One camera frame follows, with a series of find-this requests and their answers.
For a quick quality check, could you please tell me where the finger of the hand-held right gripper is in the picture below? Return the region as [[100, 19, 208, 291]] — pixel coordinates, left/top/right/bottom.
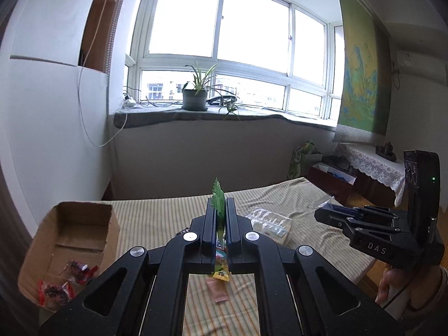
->
[[313, 209, 400, 241], [323, 203, 404, 222]]

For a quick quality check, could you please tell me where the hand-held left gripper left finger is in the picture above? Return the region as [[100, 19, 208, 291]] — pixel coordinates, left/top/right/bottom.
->
[[38, 196, 216, 336]]

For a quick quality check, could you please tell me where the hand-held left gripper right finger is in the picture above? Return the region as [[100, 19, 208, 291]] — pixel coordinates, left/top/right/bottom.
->
[[226, 197, 407, 336]]

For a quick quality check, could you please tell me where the clear plastic wrapper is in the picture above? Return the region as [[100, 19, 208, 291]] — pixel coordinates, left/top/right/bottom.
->
[[312, 194, 339, 211]]

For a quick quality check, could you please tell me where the green snack packet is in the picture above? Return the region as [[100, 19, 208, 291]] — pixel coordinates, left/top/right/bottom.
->
[[211, 177, 232, 283]]

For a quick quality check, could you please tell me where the cardboard box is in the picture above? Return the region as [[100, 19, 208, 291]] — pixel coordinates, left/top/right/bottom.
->
[[17, 201, 121, 314]]

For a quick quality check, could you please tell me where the person's right forearm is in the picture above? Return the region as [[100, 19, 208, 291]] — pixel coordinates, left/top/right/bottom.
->
[[383, 265, 448, 336]]

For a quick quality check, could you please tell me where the person's right hand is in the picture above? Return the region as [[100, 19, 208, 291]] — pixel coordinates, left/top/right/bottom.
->
[[374, 267, 400, 306]]

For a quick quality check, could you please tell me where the red box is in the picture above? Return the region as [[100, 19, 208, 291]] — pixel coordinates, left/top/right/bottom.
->
[[307, 162, 358, 206]]

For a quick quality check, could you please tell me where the clear plastic snack packet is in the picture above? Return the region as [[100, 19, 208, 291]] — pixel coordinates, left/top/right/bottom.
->
[[244, 206, 294, 248]]

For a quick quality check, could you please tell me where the white lace tablecloth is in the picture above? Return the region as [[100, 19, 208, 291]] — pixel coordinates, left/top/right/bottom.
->
[[335, 143, 407, 208]]

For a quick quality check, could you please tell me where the striped bed sheet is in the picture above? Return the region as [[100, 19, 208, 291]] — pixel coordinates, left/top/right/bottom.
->
[[104, 177, 378, 336]]

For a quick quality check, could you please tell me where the pink snack packet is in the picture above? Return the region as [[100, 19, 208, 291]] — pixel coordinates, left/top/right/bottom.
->
[[205, 276, 229, 304]]

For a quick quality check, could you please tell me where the green patterned bag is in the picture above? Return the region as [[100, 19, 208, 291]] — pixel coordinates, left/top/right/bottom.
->
[[287, 140, 323, 181]]

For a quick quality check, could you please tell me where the small trailing plant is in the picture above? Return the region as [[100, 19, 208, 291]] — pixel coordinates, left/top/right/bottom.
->
[[218, 99, 243, 122]]

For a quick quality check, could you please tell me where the black object on sill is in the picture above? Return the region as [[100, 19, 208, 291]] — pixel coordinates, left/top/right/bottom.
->
[[206, 92, 241, 106]]

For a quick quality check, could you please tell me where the potted spider plant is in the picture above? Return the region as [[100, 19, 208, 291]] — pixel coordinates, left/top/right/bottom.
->
[[174, 58, 220, 112]]

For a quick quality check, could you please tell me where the white air conditioner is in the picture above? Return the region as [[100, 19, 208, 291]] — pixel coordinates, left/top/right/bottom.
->
[[395, 50, 448, 85]]

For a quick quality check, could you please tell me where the red candy packet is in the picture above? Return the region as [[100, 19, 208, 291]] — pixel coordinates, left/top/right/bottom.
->
[[38, 279, 75, 309], [59, 260, 99, 285]]

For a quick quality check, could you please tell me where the window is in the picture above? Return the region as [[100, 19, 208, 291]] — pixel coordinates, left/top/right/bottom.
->
[[130, 0, 346, 122]]

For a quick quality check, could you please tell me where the green landscape wall scroll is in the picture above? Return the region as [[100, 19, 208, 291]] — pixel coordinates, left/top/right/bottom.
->
[[332, 0, 392, 146]]

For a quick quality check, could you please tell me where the white cable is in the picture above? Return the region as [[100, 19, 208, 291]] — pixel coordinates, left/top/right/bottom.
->
[[77, 0, 124, 148]]

